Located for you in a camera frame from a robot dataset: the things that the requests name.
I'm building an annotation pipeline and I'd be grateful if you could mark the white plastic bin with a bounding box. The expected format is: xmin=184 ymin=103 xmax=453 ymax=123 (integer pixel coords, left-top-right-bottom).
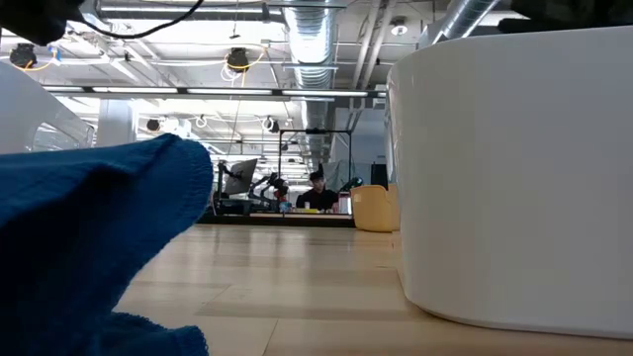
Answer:
xmin=385 ymin=25 xmax=633 ymax=341

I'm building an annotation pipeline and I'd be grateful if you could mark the person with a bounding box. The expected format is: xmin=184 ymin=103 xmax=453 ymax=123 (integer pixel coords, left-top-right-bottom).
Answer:
xmin=295 ymin=170 xmax=340 ymax=212

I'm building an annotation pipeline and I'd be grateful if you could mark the orange plastic bin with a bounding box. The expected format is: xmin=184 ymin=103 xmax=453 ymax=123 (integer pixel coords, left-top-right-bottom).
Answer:
xmin=349 ymin=183 xmax=402 ymax=233

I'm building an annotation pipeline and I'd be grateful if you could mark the cluttered background desk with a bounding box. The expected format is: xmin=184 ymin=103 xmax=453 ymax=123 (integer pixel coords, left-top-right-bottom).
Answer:
xmin=197 ymin=190 xmax=356 ymax=228

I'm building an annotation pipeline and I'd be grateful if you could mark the grey background monitor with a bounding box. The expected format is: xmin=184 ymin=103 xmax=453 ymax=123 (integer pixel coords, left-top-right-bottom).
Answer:
xmin=224 ymin=157 xmax=259 ymax=196

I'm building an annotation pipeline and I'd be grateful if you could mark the long light bar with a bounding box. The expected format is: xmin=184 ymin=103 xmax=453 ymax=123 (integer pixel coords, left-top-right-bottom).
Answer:
xmin=42 ymin=84 xmax=390 ymax=99

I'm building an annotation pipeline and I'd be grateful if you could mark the blue cloth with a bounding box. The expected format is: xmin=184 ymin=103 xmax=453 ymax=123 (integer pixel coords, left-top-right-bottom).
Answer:
xmin=0 ymin=133 xmax=215 ymax=356

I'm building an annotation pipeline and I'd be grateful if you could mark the silver ventilation duct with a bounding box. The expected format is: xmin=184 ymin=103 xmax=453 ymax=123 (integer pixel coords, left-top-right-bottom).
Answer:
xmin=284 ymin=0 xmax=343 ymax=131
xmin=418 ymin=0 xmax=500 ymax=49

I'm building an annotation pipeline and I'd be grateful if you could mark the black ceiling camera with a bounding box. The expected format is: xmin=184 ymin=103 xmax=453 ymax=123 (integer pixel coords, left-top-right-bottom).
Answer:
xmin=226 ymin=46 xmax=251 ymax=71
xmin=9 ymin=43 xmax=39 ymax=68

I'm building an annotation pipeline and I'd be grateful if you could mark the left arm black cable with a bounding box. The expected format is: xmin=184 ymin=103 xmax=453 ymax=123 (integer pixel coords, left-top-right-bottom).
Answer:
xmin=73 ymin=0 xmax=205 ymax=40

